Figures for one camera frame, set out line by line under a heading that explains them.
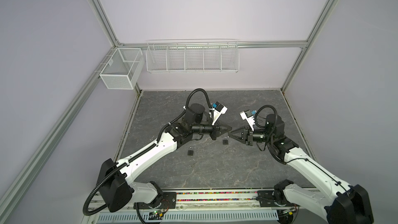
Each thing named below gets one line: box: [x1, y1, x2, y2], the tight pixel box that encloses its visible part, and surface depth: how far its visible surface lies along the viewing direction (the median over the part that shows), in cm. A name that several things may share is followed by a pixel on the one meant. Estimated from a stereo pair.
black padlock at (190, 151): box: [187, 146, 194, 157], surface depth 91 cm
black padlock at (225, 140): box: [222, 136, 229, 145], surface depth 95 cm
